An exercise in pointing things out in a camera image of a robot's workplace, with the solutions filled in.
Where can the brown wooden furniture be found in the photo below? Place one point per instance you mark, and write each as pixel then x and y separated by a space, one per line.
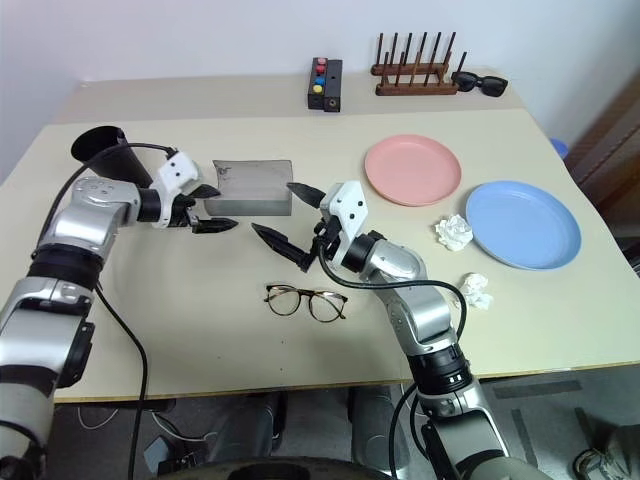
pixel 612 150

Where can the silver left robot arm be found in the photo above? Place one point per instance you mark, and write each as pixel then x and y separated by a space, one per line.
pixel 75 225

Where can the grey glasses case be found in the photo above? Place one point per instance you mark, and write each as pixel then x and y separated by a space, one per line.
pixel 252 185

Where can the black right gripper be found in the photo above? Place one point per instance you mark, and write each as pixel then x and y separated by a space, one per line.
pixel 326 240

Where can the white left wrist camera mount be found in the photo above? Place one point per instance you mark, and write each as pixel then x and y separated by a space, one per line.
pixel 176 170

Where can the pink plate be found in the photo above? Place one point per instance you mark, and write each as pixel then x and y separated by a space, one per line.
pixel 412 170

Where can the crumpled white paper ball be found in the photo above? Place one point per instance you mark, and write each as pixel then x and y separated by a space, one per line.
pixel 454 231
pixel 476 290

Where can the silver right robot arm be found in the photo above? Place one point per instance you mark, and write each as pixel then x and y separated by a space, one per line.
pixel 420 305

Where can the grey sneaker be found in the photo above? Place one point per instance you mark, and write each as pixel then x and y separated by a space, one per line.
pixel 605 457

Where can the dark cylindrical leg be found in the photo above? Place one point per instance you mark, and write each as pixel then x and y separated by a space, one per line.
pixel 255 420
pixel 372 420

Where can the black sunglasses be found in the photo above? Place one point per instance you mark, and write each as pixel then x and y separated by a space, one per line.
pixel 482 84

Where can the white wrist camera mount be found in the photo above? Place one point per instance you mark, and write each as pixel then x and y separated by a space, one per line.
pixel 347 205
pixel 176 170

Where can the dark wooden dish rack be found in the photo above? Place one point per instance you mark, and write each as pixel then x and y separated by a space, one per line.
pixel 415 86

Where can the black box with coloured buttons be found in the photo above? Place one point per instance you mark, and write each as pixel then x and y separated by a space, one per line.
pixel 325 87

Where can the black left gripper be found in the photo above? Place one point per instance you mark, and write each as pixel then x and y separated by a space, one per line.
pixel 181 210

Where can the tortoiseshell round eyeglasses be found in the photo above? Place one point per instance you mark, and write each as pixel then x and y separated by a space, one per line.
pixel 306 296

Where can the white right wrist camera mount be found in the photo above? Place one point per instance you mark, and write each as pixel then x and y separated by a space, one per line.
pixel 347 205

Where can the blue plate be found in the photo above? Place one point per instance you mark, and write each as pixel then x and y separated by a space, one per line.
pixel 522 225

